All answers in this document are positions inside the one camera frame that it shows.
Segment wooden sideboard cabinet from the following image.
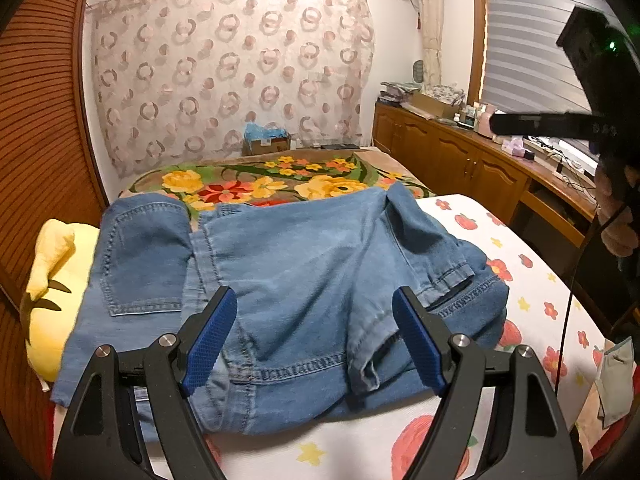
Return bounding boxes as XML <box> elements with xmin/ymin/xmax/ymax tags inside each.
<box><xmin>372</xmin><ymin>101</ymin><xmax>601</xmax><ymax>248</ymax></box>

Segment wooden louvered wardrobe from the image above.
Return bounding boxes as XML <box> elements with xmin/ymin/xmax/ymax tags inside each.
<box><xmin>1</xmin><ymin>0</ymin><xmax>106</xmax><ymax>474</ymax></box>

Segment floral brown blanket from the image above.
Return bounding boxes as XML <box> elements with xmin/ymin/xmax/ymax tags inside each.
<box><xmin>120</xmin><ymin>148</ymin><xmax>433</xmax><ymax>221</ymax></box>

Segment beige side curtain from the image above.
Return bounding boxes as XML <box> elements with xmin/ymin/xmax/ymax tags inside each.
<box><xmin>419</xmin><ymin>0</ymin><xmax>444</xmax><ymax>86</ymax></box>

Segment yellow plush toy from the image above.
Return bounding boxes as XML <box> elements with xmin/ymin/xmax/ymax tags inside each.
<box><xmin>20</xmin><ymin>219</ymin><xmax>99</xmax><ymax>389</ymax></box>

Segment striped window blind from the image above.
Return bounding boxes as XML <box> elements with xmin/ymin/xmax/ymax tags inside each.
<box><xmin>480</xmin><ymin>0</ymin><xmax>618</xmax><ymax>113</ymax></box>

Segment right hand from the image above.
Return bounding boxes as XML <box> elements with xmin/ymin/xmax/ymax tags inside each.
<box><xmin>594</xmin><ymin>159</ymin><xmax>639</xmax><ymax>258</ymax></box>

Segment blue denim pants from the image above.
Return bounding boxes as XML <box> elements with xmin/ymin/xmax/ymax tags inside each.
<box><xmin>52</xmin><ymin>184</ymin><xmax>509</xmax><ymax>434</ymax></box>

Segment brown cardboard box on cabinet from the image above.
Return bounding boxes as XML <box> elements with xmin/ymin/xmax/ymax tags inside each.
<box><xmin>409</xmin><ymin>92</ymin><xmax>460</xmax><ymax>119</ymax></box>

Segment pink bottle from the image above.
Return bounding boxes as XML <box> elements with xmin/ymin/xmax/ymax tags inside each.
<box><xmin>477</xmin><ymin>104</ymin><xmax>496</xmax><ymax>139</ymax></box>

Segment white strawberry print sheet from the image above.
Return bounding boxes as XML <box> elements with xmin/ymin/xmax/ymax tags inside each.
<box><xmin>52</xmin><ymin>193</ymin><xmax>609</xmax><ymax>480</ymax></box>

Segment circle patterned lace curtain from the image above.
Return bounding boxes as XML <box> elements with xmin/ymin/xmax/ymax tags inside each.
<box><xmin>89</xmin><ymin>0</ymin><xmax>374</xmax><ymax>177</ymax></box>

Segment cardboard box with blue item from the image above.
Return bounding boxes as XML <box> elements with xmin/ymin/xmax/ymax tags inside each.
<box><xmin>243</xmin><ymin>122</ymin><xmax>291</xmax><ymax>156</ymax></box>

